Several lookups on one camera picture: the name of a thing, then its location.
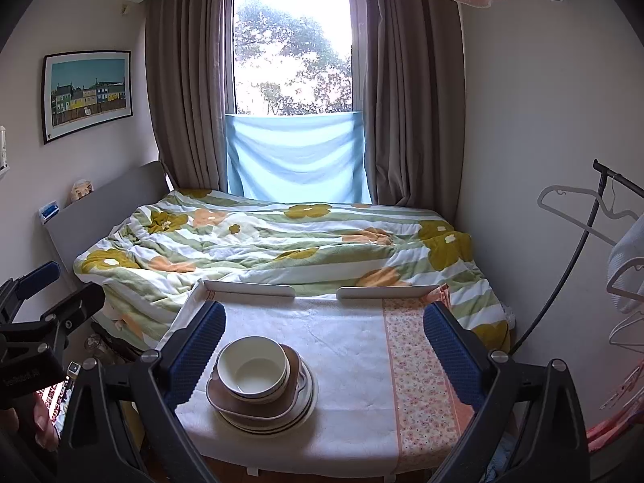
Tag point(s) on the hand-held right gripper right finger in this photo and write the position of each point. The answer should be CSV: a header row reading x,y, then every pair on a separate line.
x,y
453,357

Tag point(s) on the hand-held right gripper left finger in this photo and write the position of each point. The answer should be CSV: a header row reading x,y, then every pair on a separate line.
x,y
196,357

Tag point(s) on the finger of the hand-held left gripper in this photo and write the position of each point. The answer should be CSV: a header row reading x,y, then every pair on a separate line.
x,y
37,276
75,309

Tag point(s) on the plain white bowl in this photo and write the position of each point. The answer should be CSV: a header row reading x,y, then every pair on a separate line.
x,y
225,383

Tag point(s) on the cream bowl with small print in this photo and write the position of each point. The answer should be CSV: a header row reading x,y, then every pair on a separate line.
x,y
251,372

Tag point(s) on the plain white plate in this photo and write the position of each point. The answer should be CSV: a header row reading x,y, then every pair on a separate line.
x,y
312,395

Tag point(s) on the person's left hand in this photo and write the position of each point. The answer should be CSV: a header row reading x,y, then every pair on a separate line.
x,y
45,422

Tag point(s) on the pink floral cloth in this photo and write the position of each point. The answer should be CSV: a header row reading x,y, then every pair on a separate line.
x,y
417,377

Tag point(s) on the clear plastic bottle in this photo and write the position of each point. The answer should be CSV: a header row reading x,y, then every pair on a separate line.
x,y
93,346

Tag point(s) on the lit smartphone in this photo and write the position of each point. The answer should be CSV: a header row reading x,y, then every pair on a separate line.
x,y
58,396

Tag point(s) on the small white box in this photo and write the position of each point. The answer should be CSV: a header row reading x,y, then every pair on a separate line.
x,y
74,368

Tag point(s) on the blue tissue pack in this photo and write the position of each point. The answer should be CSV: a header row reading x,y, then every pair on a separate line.
x,y
50,211

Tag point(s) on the white rimmed table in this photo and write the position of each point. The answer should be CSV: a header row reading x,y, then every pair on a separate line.
x,y
251,292

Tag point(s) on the grey bed headboard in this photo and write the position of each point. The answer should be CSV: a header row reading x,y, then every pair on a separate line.
x,y
105,211

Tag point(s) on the small plush figure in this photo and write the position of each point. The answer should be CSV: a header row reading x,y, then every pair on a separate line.
x,y
82,190

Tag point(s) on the white quilted cloth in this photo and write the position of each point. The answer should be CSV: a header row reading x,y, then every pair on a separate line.
x,y
342,362

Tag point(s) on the floral striped blanket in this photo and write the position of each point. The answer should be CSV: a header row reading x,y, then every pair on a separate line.
x,y
302,241

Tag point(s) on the red patterned garment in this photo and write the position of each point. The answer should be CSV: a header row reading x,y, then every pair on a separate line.
x,y
614,432

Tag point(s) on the black clothes rack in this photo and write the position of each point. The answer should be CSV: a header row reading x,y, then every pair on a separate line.
x,y
588,231

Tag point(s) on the framed houses picture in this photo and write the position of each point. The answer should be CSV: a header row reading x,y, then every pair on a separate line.
x,y
88,95

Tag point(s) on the white clothes hanger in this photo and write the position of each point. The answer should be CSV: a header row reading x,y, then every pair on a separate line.
x,y
553,192

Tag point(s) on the white knit garment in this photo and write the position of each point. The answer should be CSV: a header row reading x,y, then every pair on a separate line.
x,y
629,261

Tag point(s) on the light blue cloth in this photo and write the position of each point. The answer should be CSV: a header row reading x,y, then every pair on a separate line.
x,y
297,156

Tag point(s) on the brown curtain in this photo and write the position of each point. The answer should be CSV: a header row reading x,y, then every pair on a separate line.
x,y
412,100
191,85

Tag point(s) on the window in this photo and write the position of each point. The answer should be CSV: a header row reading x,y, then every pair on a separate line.
x,y
292,45

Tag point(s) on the white wall switch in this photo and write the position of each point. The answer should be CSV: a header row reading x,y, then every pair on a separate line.
x,y
3,151

